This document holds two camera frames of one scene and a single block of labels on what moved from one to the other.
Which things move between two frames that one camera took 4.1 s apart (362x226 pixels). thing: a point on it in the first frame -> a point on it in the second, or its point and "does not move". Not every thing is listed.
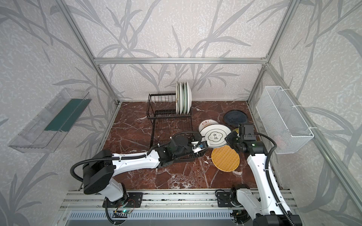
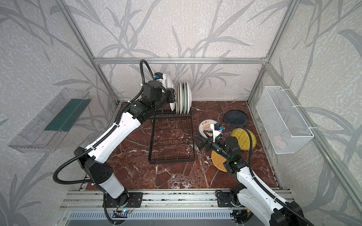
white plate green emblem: [214, 135] -> [168, 81]
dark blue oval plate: [234, 117] does not move
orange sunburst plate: [189, 98] does not move
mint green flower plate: [185, 98] does not move
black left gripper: [194, 156] -> [170, 94]
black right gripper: [228, 139] -> [209, 143]
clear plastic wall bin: [46, 132] does not move
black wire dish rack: [161, 108] does not move
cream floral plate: [176, 97] does not move
